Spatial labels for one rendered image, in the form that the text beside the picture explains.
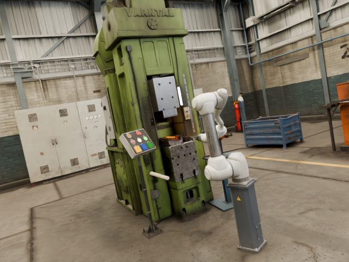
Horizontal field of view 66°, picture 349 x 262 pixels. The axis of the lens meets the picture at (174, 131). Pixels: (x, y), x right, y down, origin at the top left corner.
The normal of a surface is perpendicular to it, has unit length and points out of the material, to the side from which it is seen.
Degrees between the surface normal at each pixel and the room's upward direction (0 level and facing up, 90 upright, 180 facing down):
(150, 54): 90
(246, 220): 90
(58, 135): 90
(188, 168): 90
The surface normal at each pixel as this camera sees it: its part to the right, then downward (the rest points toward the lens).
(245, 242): -0.65, 0.18
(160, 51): 0.47, -0.02
